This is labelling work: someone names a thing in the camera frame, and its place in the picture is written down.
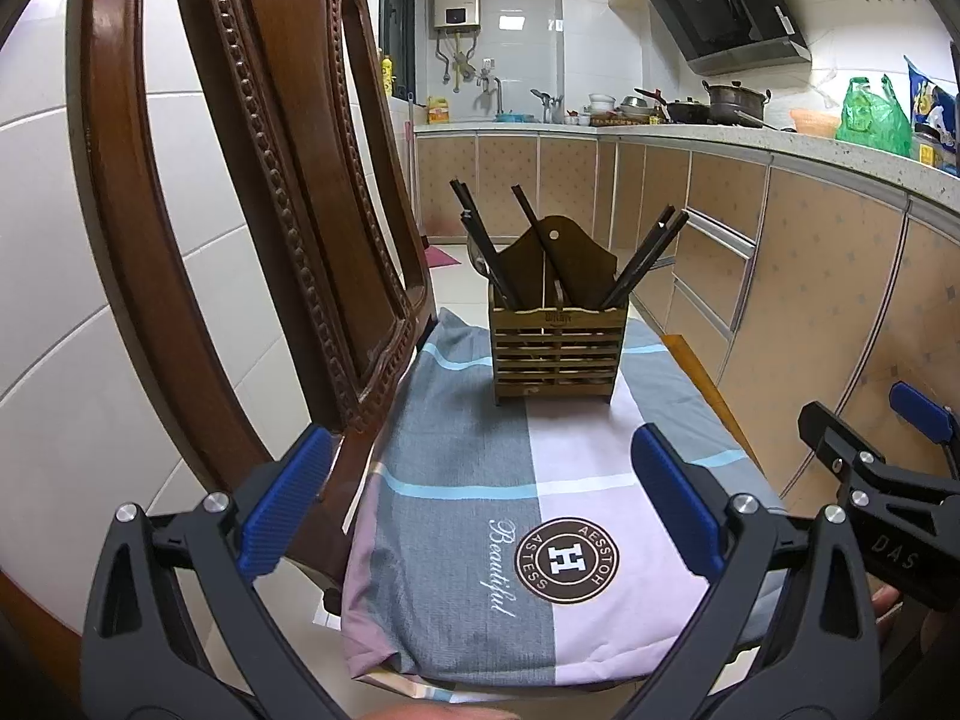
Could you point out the yellow bottle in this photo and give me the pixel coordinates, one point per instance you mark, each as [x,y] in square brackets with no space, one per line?
[388,75]

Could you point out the tan kitchen base cabinets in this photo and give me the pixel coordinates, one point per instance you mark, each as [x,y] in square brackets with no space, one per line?
[825,277]

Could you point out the black wok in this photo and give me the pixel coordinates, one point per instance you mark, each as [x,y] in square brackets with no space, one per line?
[682,111]

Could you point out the grey pink plaid cloth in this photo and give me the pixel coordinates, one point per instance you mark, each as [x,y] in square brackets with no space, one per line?
[465,427]

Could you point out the black range hood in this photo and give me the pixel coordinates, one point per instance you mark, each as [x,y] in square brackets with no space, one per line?
[720,7]

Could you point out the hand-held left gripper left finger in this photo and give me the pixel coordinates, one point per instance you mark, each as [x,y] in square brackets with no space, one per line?
[289,502]

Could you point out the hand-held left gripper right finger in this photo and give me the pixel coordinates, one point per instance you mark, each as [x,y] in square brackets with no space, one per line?
[675,502]

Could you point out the blue basin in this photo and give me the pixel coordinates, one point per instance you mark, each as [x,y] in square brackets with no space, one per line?
[514,118]

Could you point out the blue snack bag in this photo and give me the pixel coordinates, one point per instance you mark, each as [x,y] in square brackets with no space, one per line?
[930,101]

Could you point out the person's right hand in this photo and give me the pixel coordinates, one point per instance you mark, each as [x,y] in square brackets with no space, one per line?
[885,601]

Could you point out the carved brown wooden chair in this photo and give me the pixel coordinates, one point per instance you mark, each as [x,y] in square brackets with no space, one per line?
[315,165]

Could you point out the dark metal cooking pot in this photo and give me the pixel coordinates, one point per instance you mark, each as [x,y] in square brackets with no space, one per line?
[735,101]

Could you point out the yellow box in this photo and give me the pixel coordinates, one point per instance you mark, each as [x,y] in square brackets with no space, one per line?
[438,111]

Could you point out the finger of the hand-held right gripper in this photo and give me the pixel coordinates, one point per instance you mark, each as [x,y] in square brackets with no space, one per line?
[922,409]
[832,439]

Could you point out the stack of white bowls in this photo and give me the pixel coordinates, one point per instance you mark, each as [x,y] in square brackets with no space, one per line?
[601,103]

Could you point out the metal spoon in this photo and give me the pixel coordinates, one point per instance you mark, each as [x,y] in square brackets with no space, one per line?
[474,259]

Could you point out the green plastic bag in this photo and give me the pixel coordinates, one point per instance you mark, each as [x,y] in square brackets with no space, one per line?
[874,120]

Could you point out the pink broom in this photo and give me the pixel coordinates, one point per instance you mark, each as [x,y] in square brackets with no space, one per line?
[442,256]

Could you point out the metal utensil cup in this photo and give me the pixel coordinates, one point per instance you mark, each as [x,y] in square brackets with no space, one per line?
[551,109]

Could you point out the dark window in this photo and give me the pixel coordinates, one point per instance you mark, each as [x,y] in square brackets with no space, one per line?
[397,15]

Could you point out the group of black chopsticks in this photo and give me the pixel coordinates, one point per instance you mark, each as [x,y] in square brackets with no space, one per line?
[487,247]

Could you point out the brown wooden utensil holder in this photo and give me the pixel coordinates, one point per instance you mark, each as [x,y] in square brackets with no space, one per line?
[559,360]

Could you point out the glass jar yellow label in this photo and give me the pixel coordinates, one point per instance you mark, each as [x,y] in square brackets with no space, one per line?
[936,151]

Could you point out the orange plastic basket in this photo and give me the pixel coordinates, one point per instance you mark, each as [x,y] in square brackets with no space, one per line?
[816,124]

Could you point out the metal sink faucet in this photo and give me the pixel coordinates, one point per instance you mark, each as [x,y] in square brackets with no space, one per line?
[491,86]

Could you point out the speckled kitchen countertop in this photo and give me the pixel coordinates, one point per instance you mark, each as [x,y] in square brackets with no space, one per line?
[787,150]

